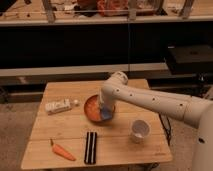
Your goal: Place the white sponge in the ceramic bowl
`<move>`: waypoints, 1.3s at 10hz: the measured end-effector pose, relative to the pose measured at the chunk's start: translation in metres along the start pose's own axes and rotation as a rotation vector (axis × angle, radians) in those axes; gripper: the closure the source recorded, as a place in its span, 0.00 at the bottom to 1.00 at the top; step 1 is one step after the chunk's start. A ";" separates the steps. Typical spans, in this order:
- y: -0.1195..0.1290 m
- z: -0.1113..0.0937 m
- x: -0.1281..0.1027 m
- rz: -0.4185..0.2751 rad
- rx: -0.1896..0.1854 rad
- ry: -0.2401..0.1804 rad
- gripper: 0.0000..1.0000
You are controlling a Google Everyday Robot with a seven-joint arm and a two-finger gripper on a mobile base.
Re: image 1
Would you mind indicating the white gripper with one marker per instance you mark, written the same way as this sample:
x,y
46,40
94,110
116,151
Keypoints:
x,y
105,113

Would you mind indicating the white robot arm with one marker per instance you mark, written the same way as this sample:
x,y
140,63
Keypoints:
x,y
194,111

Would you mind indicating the orange ceramic bowl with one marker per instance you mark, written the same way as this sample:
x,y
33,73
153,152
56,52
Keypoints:
x,y
92,109

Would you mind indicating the white sponge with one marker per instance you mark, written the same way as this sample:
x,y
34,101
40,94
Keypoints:
x,y
57,106

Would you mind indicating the white cup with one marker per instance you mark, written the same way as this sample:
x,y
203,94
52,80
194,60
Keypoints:
x,y
139,131

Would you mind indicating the black and white striped block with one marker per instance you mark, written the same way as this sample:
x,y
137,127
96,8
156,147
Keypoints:
x,y
90,148

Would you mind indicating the wooden table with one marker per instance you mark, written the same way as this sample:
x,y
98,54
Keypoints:
x,y
59,140

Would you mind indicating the orange carrot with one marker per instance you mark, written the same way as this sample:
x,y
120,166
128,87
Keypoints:
x,y
59,150

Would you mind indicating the black box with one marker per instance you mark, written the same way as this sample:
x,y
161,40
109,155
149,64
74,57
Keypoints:
x,y
190,59

